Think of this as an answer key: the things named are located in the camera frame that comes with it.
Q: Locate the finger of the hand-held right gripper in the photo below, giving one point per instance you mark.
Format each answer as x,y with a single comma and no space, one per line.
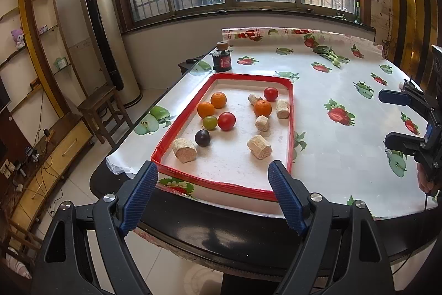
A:
393,97
402,143

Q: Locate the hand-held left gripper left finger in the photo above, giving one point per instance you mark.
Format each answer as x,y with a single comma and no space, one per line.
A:
140,198

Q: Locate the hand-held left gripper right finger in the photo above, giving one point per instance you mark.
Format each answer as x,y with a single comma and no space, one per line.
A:
286,201

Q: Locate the red rimmed white tray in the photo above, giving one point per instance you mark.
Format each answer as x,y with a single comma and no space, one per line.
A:
231,156

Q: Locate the dark purple plum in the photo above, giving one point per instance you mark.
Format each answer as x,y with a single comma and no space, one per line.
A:
202,137

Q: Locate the orange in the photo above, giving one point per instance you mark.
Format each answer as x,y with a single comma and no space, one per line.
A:
206,109
262,107
218,99

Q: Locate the red tomato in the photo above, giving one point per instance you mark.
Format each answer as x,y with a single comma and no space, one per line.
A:
227,120
271,94

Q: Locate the green grape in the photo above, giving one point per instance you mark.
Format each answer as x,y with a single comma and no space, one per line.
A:
209,122

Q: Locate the person's right hand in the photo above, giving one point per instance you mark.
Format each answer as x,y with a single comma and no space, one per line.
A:
423,179

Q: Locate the green leafy vegetable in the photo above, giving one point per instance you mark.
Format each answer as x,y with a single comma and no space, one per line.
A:
328,53

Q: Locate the black round table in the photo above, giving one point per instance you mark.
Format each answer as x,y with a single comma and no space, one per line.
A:
214,232

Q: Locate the yellow low cabinet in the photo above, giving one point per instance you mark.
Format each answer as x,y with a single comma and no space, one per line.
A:
65,146

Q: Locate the green bottle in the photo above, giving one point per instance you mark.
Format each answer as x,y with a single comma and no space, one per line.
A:
357,12

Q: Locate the wooden stool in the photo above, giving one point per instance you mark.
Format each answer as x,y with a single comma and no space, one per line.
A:
100,99

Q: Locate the dark side table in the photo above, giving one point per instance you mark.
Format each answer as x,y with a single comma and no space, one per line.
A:
188,68

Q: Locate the black motor with red label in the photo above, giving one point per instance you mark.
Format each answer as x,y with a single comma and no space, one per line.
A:
221,61

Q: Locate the beige standing air conditioner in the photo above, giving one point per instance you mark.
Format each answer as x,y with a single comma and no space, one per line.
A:
107,39

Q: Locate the yellowish wheel on motor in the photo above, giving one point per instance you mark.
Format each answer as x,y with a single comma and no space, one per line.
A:
223,46

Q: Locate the purple plush toy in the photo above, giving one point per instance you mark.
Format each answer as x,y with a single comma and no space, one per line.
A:
18,38

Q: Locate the wooden wall shelf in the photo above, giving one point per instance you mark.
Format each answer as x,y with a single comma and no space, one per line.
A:
38,22

